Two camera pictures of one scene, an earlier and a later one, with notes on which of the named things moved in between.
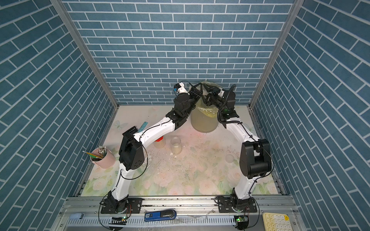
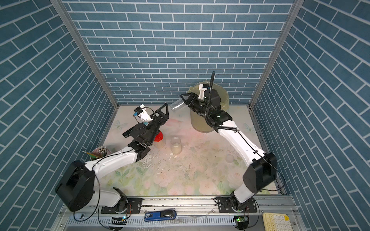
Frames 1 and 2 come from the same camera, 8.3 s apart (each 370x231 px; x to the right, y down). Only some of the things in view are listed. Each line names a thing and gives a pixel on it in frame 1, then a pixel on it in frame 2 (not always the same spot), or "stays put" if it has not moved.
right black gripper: x=215 y=93 to x=192 y=101
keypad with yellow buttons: x=274 y=222 stays put
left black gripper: x=194 y=91 to x=161 y=120
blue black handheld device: x=160 y=215 stays put
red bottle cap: x=160 y=143 stays put
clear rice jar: x=176 y=145 stays put
